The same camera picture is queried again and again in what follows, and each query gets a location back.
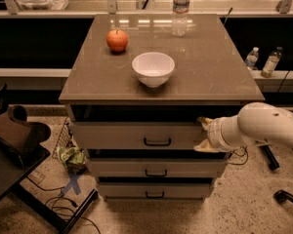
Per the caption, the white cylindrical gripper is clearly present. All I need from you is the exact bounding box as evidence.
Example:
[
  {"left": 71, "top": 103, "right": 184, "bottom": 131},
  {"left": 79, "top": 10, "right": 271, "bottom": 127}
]
[{"left": 193, "top": 116, "right": 241, "bottom": 153}]

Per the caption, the wire basket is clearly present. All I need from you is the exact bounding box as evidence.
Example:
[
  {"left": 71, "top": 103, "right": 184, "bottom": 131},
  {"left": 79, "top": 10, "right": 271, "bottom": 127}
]
[{"left": 52, "top": 117, "right": 72, "bottom": 158}]

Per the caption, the grey middle drawer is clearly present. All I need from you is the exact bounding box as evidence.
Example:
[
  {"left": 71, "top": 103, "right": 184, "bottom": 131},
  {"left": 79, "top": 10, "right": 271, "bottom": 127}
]
[{"left": 87, "top": 158, "right": 227, "bottom": 178}]

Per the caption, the black desk with leg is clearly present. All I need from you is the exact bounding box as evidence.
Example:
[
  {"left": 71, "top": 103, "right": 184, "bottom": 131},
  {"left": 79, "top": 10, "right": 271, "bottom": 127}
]
[{"left": 0, "top": 146, "right": 98, "bottom": 234}]

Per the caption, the grey bottom drawer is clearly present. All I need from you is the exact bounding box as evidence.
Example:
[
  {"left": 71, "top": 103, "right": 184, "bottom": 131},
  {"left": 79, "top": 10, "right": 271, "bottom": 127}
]
[{"left": 98, "top": 183, "right": 213, "bottom": 200}]

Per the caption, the white bowl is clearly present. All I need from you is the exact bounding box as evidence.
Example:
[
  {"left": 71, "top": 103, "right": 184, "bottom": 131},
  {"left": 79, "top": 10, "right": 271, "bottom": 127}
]
[{"left": 132, "top": 52, "right": 175, "bottom": 88}]

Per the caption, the black table leg base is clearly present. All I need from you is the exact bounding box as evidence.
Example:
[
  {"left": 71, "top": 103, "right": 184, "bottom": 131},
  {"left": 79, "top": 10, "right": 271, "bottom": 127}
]
[{"left": 261, "top": 145, "right": 279, "bottom": 171}]

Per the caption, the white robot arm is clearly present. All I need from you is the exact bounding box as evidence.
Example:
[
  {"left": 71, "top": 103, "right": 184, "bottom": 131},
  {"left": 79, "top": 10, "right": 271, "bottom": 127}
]
[{"left": 193, "top": 102, "right": 293, "bottom": 153}]

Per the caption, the grey top drawer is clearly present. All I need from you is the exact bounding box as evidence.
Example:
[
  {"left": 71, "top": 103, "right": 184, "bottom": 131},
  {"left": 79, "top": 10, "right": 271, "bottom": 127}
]
[{"left": 69, "top": 122, "right": 207, "bottom": 150}]

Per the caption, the black floor cable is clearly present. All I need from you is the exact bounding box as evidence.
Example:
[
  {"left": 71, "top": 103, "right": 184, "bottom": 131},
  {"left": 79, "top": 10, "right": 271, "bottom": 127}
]
[{"left": 25, "top": 175, "right": 102, "bottom": 234}]

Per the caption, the grey drawer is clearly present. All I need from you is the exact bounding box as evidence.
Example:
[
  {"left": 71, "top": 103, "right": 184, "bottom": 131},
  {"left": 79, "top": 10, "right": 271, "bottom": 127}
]
[
  {"left": 87, "top": 158, "right": 227, "bottom": 178},
  {"left": 69, "top": 122, "right": 207, "bottom": 150},
  {"left": 98, "top": 183, "right": 213, "bottom": 200}
]

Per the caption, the grey drawer cabinet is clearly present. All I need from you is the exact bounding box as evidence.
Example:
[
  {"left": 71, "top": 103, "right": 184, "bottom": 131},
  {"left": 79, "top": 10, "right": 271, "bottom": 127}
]
[{"left": 60, "top": 14, "right": 263, "bottom": 188}]

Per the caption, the blue tape cross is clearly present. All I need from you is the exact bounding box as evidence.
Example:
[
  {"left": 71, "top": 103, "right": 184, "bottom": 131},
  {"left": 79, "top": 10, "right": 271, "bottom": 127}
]
[{"left": 60, "top": 173, "right": 81, "bottom": 196}]

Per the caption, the black caster leg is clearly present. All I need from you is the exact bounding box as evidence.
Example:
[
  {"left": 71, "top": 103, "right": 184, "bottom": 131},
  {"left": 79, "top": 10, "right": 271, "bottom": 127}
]
[{"left": 273, "top": 190, "right": 293, "bottom": 204}]

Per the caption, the clear water bottle on cabinet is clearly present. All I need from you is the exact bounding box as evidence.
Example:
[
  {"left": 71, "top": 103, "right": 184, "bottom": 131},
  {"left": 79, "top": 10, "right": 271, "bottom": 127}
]
[{"left": 172, "top": 0, "right": 189, "bottom": 37}]

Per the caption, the clear bottle yellowish liquid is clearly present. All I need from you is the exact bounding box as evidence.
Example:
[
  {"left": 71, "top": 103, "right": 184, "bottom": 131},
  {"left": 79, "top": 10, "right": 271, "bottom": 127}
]
[{"left": 261, "top": 47, "right": 283, "bottom": 78}]

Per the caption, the green snack bag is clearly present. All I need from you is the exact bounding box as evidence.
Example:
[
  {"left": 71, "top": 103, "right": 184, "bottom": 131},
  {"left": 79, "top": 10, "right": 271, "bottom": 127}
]
[{"left": 56, "top": 146, "right": 86, "bottom": 171}]

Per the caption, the small water bottle blue label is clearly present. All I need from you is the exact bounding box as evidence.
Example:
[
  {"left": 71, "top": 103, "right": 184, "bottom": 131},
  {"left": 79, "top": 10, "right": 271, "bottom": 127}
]
[{"left": 244, "top": 47, "right": 259, "bottom": 70}]

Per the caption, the red apple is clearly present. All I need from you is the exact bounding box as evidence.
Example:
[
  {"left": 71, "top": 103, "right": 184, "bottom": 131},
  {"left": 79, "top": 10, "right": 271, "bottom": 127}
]
[{"left": 105, "top": 29, "right": 128, "bottom": 53}]

